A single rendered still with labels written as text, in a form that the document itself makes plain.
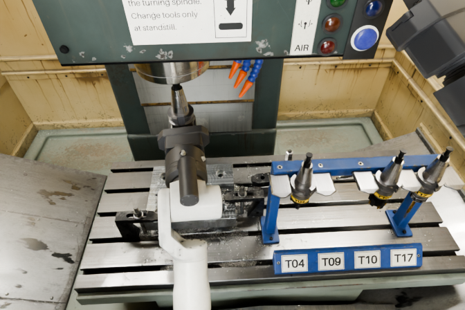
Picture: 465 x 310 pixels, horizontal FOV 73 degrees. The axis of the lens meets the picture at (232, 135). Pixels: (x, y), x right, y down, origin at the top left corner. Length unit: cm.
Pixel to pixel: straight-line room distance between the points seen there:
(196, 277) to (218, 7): 46
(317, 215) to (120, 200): 71
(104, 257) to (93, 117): 104
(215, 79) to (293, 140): 77
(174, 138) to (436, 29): 54
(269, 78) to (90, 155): 111
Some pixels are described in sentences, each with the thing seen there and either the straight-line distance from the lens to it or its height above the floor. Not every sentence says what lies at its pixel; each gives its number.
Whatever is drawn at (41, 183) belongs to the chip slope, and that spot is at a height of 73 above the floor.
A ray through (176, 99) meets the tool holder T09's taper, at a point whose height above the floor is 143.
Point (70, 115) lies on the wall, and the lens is 202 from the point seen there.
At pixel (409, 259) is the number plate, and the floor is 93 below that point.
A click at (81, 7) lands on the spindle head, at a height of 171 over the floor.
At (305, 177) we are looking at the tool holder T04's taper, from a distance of 77.
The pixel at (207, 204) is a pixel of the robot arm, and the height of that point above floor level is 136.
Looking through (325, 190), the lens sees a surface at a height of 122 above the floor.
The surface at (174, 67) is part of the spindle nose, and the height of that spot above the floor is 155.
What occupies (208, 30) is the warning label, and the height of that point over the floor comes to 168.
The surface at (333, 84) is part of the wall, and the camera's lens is 184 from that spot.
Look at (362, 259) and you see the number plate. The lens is 108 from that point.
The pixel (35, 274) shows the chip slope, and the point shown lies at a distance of 147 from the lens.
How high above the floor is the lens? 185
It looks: 44 degrees down
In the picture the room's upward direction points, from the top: 1 degrees counter-clockwise
